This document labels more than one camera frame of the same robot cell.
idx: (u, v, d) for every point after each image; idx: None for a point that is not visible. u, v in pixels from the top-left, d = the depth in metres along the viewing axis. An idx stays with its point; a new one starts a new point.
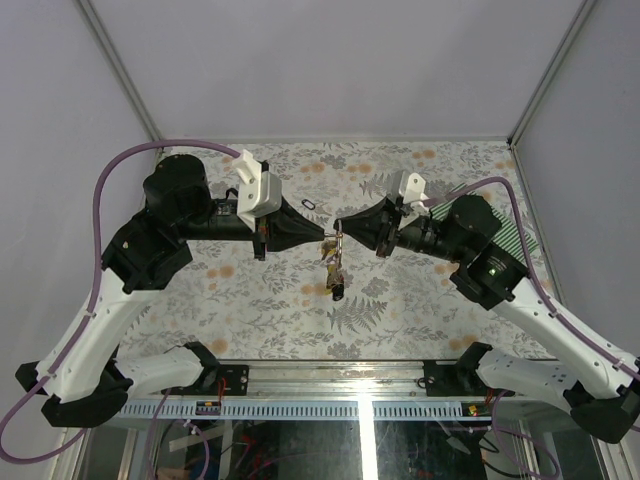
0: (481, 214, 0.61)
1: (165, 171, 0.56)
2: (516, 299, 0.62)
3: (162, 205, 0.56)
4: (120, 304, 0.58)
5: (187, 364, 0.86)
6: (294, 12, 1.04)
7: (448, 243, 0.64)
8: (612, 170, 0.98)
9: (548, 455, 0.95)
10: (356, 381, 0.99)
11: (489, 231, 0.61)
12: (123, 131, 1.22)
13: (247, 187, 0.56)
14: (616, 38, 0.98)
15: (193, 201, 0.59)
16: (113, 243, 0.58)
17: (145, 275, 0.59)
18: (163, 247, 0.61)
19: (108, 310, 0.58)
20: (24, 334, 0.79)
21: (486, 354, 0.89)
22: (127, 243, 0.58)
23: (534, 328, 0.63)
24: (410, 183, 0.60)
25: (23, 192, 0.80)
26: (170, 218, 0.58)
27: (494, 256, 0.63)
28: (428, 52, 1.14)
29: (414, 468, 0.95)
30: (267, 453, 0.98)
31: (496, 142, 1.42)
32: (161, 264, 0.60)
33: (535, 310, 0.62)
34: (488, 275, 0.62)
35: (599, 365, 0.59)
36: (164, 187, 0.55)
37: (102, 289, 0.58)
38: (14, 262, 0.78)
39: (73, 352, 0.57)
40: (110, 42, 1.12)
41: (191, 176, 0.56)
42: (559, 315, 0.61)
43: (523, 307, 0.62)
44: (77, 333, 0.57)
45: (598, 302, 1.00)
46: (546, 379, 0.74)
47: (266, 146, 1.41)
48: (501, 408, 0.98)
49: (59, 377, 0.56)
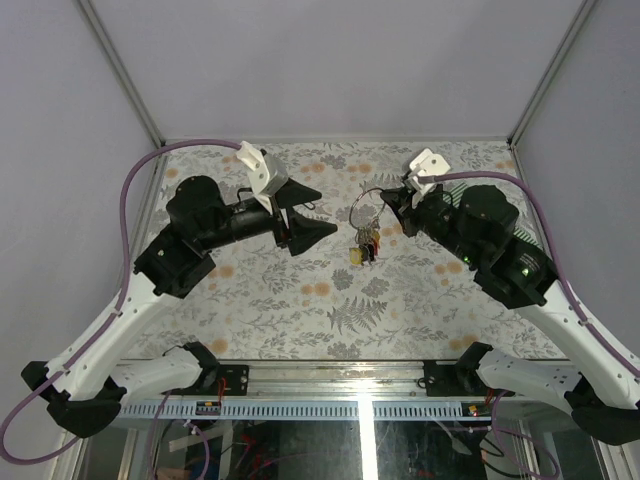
0: (493, 205, 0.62)
1: (186, 194, 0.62)
2: (547, 303, 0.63)
3: (184, 225, 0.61)
4: (148, 305, 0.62)
5: (186, 367, 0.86)
6: (295, 12, 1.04)
7: (464, 236, 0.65)
8: (613, 169, 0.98)
9: (548, 456, 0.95)
10: (356, 381, 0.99)
11: (505, 219, 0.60)
12: (123, 130, 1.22)
13: (253, 171, 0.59)
14: (616, 38, 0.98)
15: (212, 221, 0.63)
16: (149, 250, 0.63)
17: (174, 282, 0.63)
18: (189, 259, 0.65)
19: (135, 310, 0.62)
20: (25, 335, 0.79)
21: (486, 354, 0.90)
22: (162, 251, 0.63)
23: (559, 334, 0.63)
24: (429, 160, 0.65)
25: (23, 193, 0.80)
26: (192, 235, 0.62)
27: (525, 253, 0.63)
28: (428, 52, 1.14)
29: (414, 468, 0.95)
30: (267, 453, 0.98)
31: (497, 143, 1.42)
32: (190, 272, 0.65)
33: (564, 316, 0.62)
34: (520, 274, 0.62)
35: (622, 377, 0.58)
36: (187, 209, 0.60)
37: (130, 290, 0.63)
38: (15, 262, 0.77)
39: (93, 349, 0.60)
40: (110, 41, 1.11)
41: (208, 198, 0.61)
42: (588, 324, 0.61)
43: (553, 312, 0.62)
44: (101, 331, 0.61)
45: (597, 303, 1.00)
46: (546, 380, 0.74)
47: (266, 147, 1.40)
48: (501, 408, 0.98)
49: (74, 372, 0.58)
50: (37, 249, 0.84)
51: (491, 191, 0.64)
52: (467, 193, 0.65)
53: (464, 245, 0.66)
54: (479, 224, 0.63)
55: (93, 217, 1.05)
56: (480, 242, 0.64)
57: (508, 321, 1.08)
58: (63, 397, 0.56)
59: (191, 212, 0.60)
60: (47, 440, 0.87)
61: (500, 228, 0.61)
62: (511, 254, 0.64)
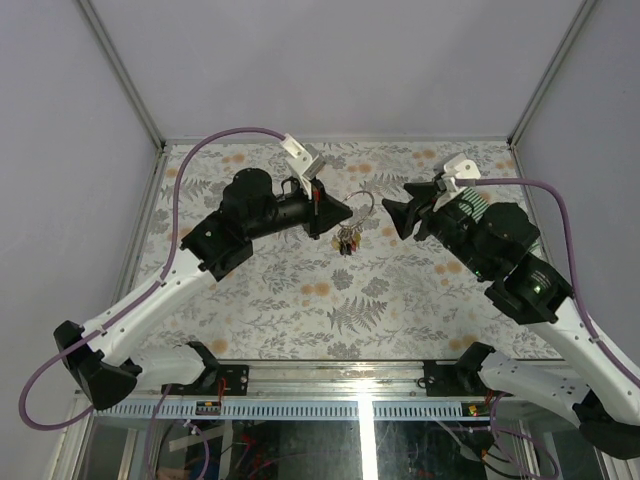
0: (516, 224, 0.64)
1: (240, 183, 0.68)
2: (559, 321, 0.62)
3: (236, 208, 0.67)
4: (191, 279, 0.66)
5: (190, 361, 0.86)
6: (295, 11, 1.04)
7: (481, 251, 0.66)
8: (613, 169, 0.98)
9: (547, 455, 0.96)
10: (357, 382, 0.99)
11: (526, 240, 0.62)
12: (123, 129, 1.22)
13: (296, 158, 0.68)
14: (614, 37, 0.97)
15: (261, 210, 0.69)
16: (196, 232, 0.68)
17: (216, 264, 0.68)
18: (231, 243, 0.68)
19: (179, 282, 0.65)
20: (24, 338, 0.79)
21: (488, 356, 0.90)
22: (210, 233, 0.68)
23: (570, 352, 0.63)
24: (463, 167, 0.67)
25: (22, 194, 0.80)
26: (242, 219, 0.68)
27: (538, 270, 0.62)
28: (428, 51, 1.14)
29: (414, 468, 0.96)
30: (267, 454, 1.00)
31: (497, 142, 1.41)
32: (232, 256, 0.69)
33: (576, 334, 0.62)
34: (531, 290, 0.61)
35: (631, 395, 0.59)
36: (243, 194, 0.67)
37: (174, 263, 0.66)
38: (15, 262, 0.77)
39: (132, 315, 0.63)
40: (109, 40, 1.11)
41: (263, 186, 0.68)
42: (599, 341, 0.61)
43: (565, 330, 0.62)
44: (143, 295, 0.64)
45: (596, 303, 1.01)
46: (553, 391, 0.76)
47: (266, 146, 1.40)
48: (503, 407, 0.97)
49: (111, 333, 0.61)
50: (37, 250, 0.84)
51: (512, 208, 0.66)
52: (488, 211, 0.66)
53: (478, 259, 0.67)
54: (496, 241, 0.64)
55: (93, 217, 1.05)
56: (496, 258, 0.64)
57: (508, 321, 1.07)
58: (97, 356, 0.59)
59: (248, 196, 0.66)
60: (48, 439, 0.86)
61: (520, 248, 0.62)
62: (524, 270, 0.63)
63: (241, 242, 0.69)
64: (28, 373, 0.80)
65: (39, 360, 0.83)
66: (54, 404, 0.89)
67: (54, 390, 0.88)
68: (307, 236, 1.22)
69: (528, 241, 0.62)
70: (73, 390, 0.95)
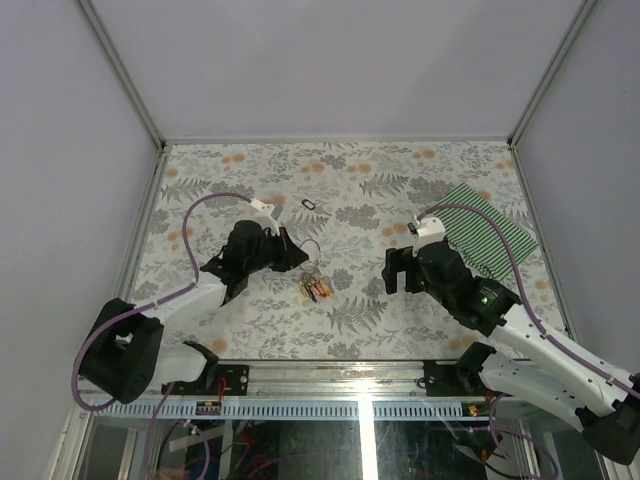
0: (439, 252, 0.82)
1: (240, 228, 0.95)
2: (509, 324, 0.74)
3: (235, 247, 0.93)
4: (217, 285, 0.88)
5: (191, 357, 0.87)
6: (295, 11, 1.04)
7: (432, 282, 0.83)
8: (613, 169, 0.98)
9: (547, 456, 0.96)
10: (357, 382, 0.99)
11: (448, 261, 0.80)
12: (123, 130, 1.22)
13: (260, 210, 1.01)
14: (613, 38, 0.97)
15: (254, 248, 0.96)
16: (212, 263, 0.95)
17: (226, 290, 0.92)
18: (235, 273, 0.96)
19: (208, 285, 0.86)
20: (23, 340, 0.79)
21: (489, 358, 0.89)
22: (221, 265, 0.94)
23: (529, 351, 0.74)
24: (430, 221, 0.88)
25: (21, 193, 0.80)
26: (242, 254, 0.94)
27: (486, 286, 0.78)
28: (428, 53, 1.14)
29: (414, 468, 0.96)
30: (267, 454, 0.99)
31: (496, 142, 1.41)
32: (236, 284, 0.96)
33: (527, 334, 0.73)
34: (482, 302, 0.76)
35: (593, 382, 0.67)
36: (246, 235, 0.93)
37: (200, 275, 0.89)
38: (16, 262, 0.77)
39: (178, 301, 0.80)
40: (109, 41, 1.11)
41: (255, 229, 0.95)
42: (549, 336, 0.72)
43: (516, 330, 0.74)
44: (183, 289, 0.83)
45: (596, 304, 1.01)
46: (555, 394, 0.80)
47: (266, 146, 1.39)
48: (504, 407, 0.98)
49: (163, 307, 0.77)
50: (37, 250, 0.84)
51: (441, 244, 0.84)
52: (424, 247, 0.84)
53: (436, 290, 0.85)
54: (435, 269, 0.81)
55: (93, 217, 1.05)
56: (440, 285, 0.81)
57: None
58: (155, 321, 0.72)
59: (249, 237, 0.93)
60: (48, 439, 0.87)
61: (447, 269, 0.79)
62: (475, 290, 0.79)
63: (240, 273, 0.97)
64: (28, 374, 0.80)
65: (37, 360, 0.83)
66: (54, 405, 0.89)
67: (54, 390, 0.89)
68: (307, 236, 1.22)
69: (451, 262, 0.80)
70: (73, 390, 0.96)
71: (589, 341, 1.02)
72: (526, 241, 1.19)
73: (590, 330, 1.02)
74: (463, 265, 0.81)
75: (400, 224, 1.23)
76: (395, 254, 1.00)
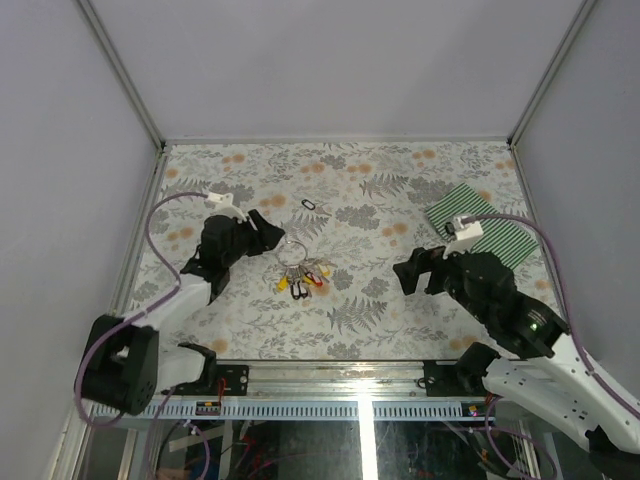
0: (490, 269, 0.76)
1: (210, 225, 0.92)
2: (555, 355, 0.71)
3: (207, 245, 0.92)
4: (200, 287, 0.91)
5: (188, 356, 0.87)
6: (295, 12, 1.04)
7: (473, 296, 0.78)
8: (614, 169, 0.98)
9: (547, 457, 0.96)
10: (356, 382, 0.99)
11: (500, 280, 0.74)
12: (123, 129, 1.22)
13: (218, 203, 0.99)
14: (614, 38, 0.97)
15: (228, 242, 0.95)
16: (193, 264, 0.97)
17: (210, 288, 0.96)
18: (217, 269, 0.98)
19: (192, 287, 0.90)
20: (21, 341, 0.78)
21: (494, 362, 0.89)
22: (200, 265, 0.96)
23: (570, 384, 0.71)
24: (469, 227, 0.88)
25: (22, 191, 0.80)
26: (217, 252, 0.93)
27: (533, 310, 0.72)
28: (428, 52, 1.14)
29: (414, 468, 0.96)
30: (267, 454, 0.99)
31: (496, 142, 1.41)
32: (220, 280, 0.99)
33: (572, 368, 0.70)
34: (529, 329, 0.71)
35: (630, 424, 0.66)
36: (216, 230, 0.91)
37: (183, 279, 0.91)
38: (16, 262, 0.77)
39: (170, 305, 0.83)
40: (109, 41, 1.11)
41: (223, 223, 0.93)
42: (595, 374, 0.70)
43: (562, 363, 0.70)
44: (169, 294, 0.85)
45: (595, 304, 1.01)
46: (565, 412, 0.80)
47: (266, 146, 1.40)
48: (504, 409, 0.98)
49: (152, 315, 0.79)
50: (37, 250, 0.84)
51: (491, 258, 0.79)
52: (472, 261, 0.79)
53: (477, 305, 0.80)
54: (483, 286, 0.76)
55: (93, 217, 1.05)
56: (486, 301, 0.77)
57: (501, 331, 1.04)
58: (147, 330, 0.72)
59: (222, 233, 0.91)
60: (48, 438, 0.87)
61: (497, 288, 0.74)
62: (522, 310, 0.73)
63: (221, 268, 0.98)
64: (27, 373, 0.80)
65: (38, 360, 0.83)
66: (55, 405, 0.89)
67: (55, 389, 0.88)
68: (307, 236, 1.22)
69: (504, 280, 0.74)
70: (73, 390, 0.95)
71: (589, 341, 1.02)
72: (526, 240, 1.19)
73: (590, 330, 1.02)
74: (512, 283, 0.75)
75: (401, 224, 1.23)
76: (424, 254, 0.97)
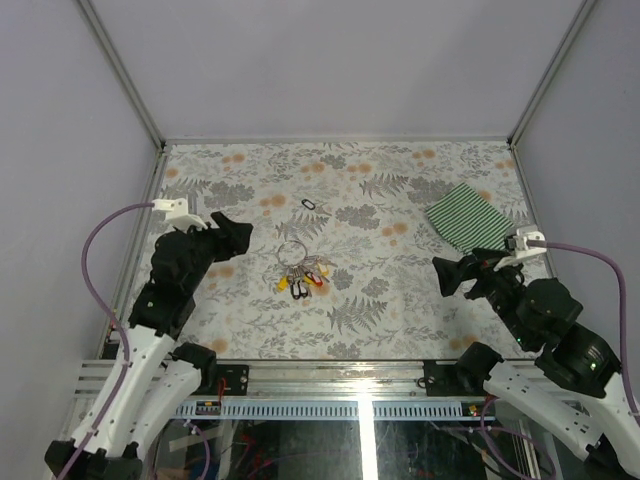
0: (560, 300, 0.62)
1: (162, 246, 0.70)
2: (607, 396, 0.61)
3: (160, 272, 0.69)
4: (154, 347, 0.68)
5: (184, 379, 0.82)
6: (295, 12, 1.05)
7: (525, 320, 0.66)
8: (614, 169, 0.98)
9: (546, 456, 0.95)
10: (357, 382, 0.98)
11: (571, 315, 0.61)
12: (123, 129, 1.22)
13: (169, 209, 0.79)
14: (614, 37, 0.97)
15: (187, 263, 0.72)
16: (139, 304, 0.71)
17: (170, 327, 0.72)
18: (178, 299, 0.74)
19: (143, 357, 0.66)
20: (20, 340, 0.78)
21: (497, 367, 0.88)
22: (150, 301, 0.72)
23: (603, 416, 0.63)
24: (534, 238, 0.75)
25: (22, 190, 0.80)
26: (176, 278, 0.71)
27: (595, 348, 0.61)
28: (428, 52, 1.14)
29: (414, 468, 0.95)
30: (267, 453, 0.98)
31: (496, 143, 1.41)
32: (183, 310, 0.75)
33: (618, 408, 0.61)
34: (585, 365, 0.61)
35: None
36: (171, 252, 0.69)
37: (133, 342, 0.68)
38: (16, 261, 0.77)
39: (119, 400, 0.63)
40: (110, 41, 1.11)
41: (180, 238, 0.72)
42: (637, 415, 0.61)
43: (610, 403, 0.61)
44: (119, 380, 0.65)
45: (596, 304, 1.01)
46: (567, 424, 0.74)
47: (266, 146, 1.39)
48: (501, 408, 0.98)
49: (102, 428, 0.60)
50: (37, 250, 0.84)
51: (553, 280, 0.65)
52: (533, 286, 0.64)
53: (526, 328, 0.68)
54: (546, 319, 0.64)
55: (92, 217, 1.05)
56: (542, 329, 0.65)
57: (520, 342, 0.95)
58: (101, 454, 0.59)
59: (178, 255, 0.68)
60: (48, 439, 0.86)
61: (564, 322, 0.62)
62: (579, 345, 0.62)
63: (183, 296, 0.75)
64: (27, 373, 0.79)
65: (37, 359, 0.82)
66: (54, 405, 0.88)
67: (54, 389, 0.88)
68: (307, 236, 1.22)
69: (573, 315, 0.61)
70: (73, 390, 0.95)
71: None
72: None
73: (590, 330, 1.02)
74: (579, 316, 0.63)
75: (400, 224, 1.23)
76: (474, 263, 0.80)
